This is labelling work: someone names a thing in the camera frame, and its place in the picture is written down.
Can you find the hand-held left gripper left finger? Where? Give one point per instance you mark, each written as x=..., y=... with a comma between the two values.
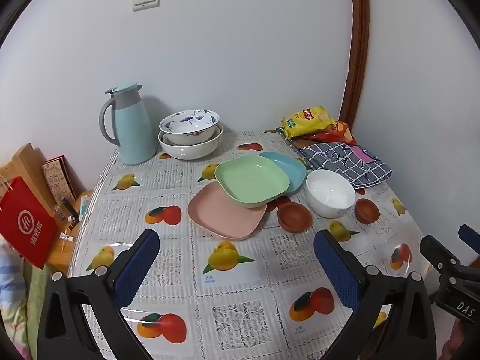
x=138, y=255

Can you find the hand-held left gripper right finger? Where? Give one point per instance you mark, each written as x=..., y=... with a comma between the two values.
x=337, y=266

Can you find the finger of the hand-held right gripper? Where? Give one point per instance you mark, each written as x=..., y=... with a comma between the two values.
x=438, y=251
x=470, y=236

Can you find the small brown bowl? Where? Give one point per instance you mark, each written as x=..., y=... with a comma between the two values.
x=294, y=217
x=367, y=210

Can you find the white round bowl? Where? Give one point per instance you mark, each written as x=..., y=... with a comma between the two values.
x=330, y=195

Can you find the pink square plate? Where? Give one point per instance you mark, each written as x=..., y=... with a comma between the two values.
x=217, y=213

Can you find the blue square plate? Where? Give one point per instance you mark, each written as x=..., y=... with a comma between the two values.
x=290, y=168

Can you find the green square plate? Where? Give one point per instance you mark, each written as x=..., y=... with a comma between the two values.
x=251, y=178

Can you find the fruit print tablecloth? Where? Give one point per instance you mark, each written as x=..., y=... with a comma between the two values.
x=176, y=266

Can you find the small white tube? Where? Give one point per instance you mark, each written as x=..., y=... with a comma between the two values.
x=66, y=237

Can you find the wooden side table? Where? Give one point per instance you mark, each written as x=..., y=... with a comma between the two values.
x=60, y=255

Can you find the small black bottle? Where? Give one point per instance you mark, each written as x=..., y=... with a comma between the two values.
x=70, y=208

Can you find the grey checked cloth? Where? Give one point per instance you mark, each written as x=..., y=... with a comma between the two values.
x=345, y=163

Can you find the patterned brown box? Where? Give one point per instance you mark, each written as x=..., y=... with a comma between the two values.
x=56, y=178

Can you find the large white floral bowl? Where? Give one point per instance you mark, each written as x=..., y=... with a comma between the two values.
x=187, y=152

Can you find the red paper bag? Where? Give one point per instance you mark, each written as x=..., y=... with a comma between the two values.
x=26, y=225

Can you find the light blue thermos jug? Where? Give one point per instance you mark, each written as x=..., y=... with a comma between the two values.
x=133, y=131

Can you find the pastel bedding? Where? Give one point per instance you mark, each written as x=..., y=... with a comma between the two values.
x=18, y=307

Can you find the red snack bag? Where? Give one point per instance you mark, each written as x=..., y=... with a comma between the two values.
x=343, y=131

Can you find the blue patterned white bowl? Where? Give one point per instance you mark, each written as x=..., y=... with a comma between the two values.
x=189, y=120

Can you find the yellow snack bag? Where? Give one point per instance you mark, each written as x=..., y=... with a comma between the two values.
x=307, y=122

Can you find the brown wooden door frame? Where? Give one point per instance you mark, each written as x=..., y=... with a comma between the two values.
x=356, y=45

